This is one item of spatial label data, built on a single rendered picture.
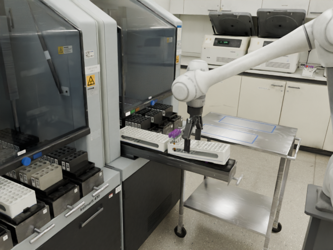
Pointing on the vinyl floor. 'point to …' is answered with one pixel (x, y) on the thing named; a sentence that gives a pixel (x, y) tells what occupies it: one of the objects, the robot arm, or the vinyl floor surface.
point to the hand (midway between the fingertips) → (192, 144)
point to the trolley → (245, 133)
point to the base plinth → (314, 150)
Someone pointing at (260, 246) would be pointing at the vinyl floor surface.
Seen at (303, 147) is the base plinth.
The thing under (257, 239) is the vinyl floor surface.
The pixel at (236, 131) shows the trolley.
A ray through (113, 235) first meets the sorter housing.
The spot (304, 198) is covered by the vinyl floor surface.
